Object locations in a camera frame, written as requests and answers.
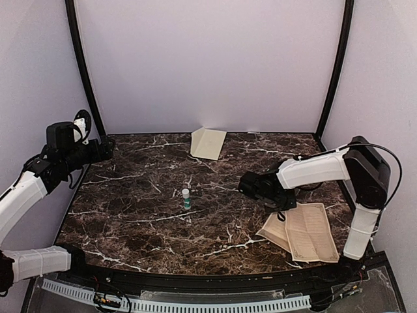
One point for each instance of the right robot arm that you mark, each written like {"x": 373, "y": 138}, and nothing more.
{"x": 358, "y": 162}

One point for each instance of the right black frame post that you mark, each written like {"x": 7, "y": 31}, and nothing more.
{"x": 337, "y": 68}

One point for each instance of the green white glue stick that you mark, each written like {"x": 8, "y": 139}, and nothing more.
{"x": 186, "y": 198}

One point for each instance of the left black frame post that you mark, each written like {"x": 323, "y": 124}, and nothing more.
{"x": 70, "y": 6}

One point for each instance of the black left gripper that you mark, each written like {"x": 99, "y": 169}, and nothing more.
{"x": 107, "y": 151}

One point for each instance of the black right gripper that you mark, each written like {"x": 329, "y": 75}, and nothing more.
{"x": 292, "y": 202}

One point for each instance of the black frame post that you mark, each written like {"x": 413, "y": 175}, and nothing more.
{"x": 70, "y": 6}
{"x": 337, "y": 68}

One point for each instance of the cream paper envelope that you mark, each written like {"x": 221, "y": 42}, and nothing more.
{"x": 207, "y": 143}

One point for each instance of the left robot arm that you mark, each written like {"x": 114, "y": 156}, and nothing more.
{"x": 67, "y": 149}

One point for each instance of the black curved front rail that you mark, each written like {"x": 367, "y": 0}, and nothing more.
{"x": 308, "y": 279}

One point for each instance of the cream letter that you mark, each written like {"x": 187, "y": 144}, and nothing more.
{"x": 309, "y": 234}

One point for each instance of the white slotted cable duct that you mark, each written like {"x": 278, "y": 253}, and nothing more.
{"x": 158, "y": 301}

